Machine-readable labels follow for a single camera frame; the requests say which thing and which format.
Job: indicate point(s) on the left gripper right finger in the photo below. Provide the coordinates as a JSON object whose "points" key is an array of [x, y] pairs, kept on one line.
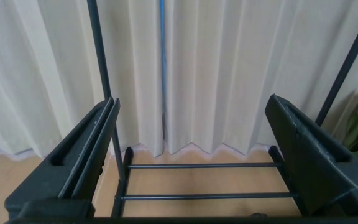
{"points": [[315, 161]]}

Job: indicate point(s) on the black clothes rack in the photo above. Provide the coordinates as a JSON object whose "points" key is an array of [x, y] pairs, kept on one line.
{"points": [[98, 46]]}

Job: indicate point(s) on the beige curtain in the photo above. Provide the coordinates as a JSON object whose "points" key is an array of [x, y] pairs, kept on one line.
{"points": [[228, 62]]}

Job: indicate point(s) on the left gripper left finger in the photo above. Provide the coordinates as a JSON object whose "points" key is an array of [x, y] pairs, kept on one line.
{"points": [[73, 161]]}

